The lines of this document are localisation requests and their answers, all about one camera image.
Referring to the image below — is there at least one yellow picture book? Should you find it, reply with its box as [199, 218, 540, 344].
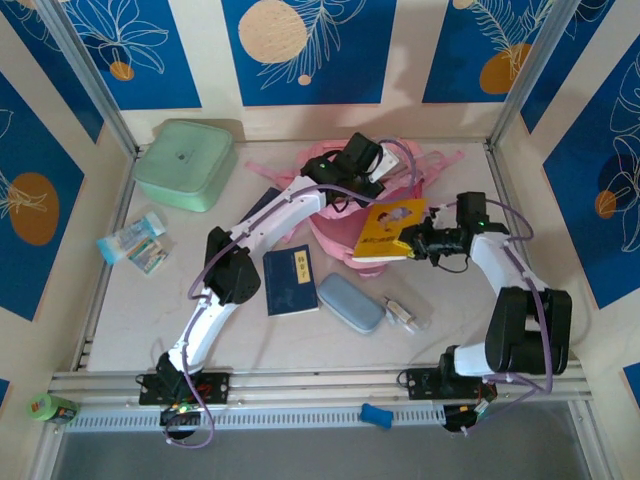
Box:
[352, 197, 430, 264]

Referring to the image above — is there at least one pink student backpack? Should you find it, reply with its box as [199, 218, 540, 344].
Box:
[244, 138, 464, 279]

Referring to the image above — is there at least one grey-blue pencil case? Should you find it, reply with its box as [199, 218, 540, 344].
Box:
[317, 272, 387, 336]

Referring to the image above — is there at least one navy book with yellow label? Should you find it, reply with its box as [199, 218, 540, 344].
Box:
[253, 186, 284, 211]
[262, 243, 320, 317]

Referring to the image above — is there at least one blue tissue pack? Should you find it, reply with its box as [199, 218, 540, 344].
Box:
[96, 210, 167, 265]

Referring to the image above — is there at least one mint green square lunch case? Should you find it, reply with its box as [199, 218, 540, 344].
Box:
[133, 118, 239, 215]

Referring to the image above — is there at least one blue bone-shaped clip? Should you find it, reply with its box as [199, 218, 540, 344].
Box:
[360, 402, 395, 430]

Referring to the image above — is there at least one clear packet of printed cards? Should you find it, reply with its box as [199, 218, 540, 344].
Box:
[124, 234, 176, 276]

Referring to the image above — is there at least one green tape roll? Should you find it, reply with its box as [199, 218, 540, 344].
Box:
[25, 392, 81, 426]

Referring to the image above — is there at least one aluminium side rail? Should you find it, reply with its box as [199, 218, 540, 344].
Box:
[72, 147, 141, 374]
[483, 142, 586, 371]

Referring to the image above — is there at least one aluminium front frame rail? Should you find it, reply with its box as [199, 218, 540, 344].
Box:
[48, 362, 595, 404]

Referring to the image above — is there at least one small circuit board with wires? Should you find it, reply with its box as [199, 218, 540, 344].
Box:
[159, 403, 201, 426]
[444, 397, 501, 435]

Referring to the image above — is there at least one aluminium frame post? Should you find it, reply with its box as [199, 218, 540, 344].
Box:
[487, 0, 586, 154]
[33, 0, 141, 159]

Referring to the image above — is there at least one grey slotted cable duct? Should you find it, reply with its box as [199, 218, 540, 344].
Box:
[64, 403, 449, 434]

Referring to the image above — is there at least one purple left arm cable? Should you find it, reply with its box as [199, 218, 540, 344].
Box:
[163, 137, 425, 450]

